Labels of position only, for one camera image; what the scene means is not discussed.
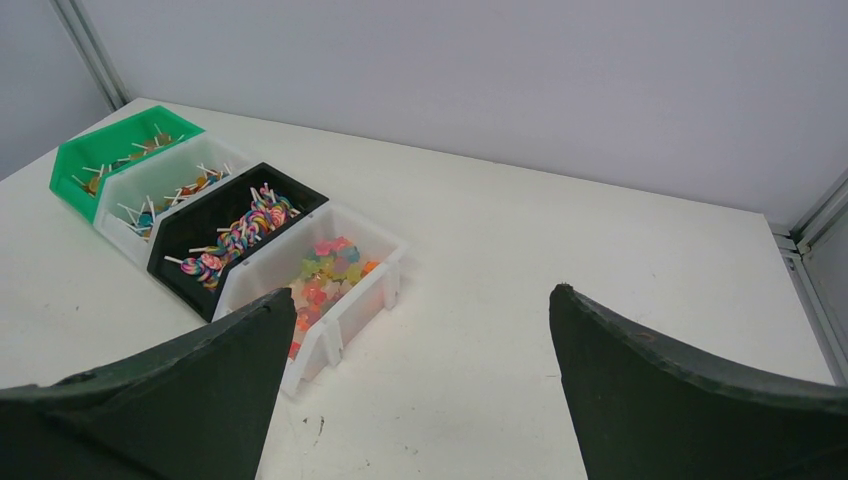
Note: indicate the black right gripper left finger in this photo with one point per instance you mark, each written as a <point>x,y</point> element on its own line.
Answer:
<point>198,406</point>

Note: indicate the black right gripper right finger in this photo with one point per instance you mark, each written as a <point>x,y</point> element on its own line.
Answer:
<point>644,405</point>

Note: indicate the black swirl lollipop bin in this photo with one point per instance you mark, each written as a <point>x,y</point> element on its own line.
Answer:
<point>198,245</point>

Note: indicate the white star candy bin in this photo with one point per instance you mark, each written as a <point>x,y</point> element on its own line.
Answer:
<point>342,270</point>

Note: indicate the white lollipop bin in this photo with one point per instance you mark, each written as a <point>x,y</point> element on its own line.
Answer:
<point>134,202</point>

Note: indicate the green candy bin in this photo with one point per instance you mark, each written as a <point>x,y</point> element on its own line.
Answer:
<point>84,165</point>

